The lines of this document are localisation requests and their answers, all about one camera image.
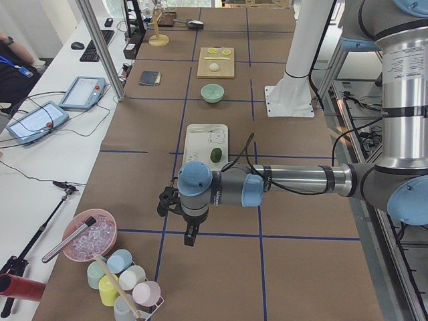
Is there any wooden cutting board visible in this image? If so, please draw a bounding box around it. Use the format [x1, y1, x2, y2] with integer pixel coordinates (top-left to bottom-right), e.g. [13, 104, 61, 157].
[197, 47, 235, 79]

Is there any grey folded cloth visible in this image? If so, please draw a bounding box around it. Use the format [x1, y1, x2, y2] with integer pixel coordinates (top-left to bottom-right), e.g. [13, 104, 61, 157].
[138, 70, 162, 86]

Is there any green ceramic bowl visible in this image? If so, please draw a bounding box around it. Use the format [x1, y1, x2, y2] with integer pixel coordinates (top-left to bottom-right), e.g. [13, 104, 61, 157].
[200, 84, 225, 104]

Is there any wooden mug tree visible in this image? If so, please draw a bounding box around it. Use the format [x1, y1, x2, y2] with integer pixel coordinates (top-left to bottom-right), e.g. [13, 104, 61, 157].
[148, 8, 169, 47]

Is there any pink pastel cup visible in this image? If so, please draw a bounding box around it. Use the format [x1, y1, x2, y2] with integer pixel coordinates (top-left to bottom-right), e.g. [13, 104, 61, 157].
[132, 281, 161, 307]

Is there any blue pastel cup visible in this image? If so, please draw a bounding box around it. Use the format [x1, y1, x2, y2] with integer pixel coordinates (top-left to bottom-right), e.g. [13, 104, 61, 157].
[106, 249, 132, 274]

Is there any white bear tray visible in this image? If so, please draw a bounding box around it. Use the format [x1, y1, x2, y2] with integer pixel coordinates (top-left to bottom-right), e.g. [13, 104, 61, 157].
[182, 124, 229, 171]

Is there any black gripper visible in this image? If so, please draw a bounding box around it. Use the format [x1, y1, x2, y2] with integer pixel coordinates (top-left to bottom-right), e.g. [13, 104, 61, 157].
[157, 186, 208, 247]

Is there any black keyboard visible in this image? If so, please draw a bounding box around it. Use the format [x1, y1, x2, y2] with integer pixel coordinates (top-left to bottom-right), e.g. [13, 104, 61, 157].
[79, 29, 116, 63]

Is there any pink bowl with ice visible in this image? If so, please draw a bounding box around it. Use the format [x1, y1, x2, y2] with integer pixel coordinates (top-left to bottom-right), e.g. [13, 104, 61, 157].
[63, 209, 118, 262]

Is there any yellow pastel cup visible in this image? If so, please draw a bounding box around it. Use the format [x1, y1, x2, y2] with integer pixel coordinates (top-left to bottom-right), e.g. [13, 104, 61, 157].
[98, 275, 120, 307]

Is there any grey pastel cup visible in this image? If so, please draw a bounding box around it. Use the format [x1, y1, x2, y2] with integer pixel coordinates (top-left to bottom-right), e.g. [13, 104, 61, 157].
[114, 296, 136, 321]

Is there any aluminium frame post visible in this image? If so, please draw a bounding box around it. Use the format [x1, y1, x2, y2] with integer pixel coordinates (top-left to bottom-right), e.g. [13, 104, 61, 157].
[76, 0, 124, 102]

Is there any metal scoop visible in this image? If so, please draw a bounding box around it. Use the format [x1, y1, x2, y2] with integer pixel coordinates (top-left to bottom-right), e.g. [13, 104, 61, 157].
[173, 19, 204, 30]

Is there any seated person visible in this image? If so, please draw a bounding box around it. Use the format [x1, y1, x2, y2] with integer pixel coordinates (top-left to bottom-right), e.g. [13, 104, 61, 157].
[1, 33, 41, 116]

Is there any yellow plastic knife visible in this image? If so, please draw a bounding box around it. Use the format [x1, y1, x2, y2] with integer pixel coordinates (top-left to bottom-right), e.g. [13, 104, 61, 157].
[204, 56, 231, 60]

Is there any green avocado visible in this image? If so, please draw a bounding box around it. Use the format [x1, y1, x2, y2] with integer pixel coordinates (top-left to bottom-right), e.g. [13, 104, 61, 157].
[210, 147, 223, 163]

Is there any green pastel cup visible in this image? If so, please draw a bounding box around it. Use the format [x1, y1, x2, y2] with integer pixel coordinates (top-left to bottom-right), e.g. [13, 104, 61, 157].
[86, 261, 105, 290]

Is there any white camera pillar stand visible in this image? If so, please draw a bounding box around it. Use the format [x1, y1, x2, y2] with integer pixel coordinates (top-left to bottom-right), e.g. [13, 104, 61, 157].
[265, 0, 336, 118]

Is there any dark wooden tray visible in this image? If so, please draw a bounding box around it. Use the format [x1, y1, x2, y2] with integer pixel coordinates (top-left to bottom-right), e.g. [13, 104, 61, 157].
[158, 12, 177, 27]

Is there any steel tube with black cap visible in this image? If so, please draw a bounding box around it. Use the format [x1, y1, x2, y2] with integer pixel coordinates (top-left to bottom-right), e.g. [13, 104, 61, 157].
[41, 216, 96, 263]

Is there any red cylinder bottle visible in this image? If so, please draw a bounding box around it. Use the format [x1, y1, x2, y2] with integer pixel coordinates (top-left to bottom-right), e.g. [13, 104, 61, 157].
[1, 274, 46, 302]

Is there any blue teach pendant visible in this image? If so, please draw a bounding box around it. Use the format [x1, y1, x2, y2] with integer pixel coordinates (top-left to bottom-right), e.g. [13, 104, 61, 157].
[6, 101, 69, 144]
[59, 76, 106, 110]

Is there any wooden stick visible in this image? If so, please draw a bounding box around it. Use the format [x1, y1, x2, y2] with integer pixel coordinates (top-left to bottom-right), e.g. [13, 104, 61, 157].
[94, 254, 144, 320]

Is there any black tripod stick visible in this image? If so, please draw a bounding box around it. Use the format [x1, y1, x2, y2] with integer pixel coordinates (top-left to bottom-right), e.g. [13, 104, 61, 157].
[0, 181, 80, 318]

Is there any black computer mouse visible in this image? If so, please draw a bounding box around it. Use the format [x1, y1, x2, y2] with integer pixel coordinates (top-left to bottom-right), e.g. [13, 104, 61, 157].
[70, 41, 85, 50]

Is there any white pastel cup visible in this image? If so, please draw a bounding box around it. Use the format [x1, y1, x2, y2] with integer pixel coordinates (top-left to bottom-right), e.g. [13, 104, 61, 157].
[119, 265, 146, 291]

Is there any white steamed bun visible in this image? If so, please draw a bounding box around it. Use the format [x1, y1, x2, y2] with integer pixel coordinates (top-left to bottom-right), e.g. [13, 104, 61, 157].
[209, 63, 219, 72]

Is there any black box device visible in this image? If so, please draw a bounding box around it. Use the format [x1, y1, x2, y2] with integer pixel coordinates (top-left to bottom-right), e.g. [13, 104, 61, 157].
[123, 32, 144, 60]

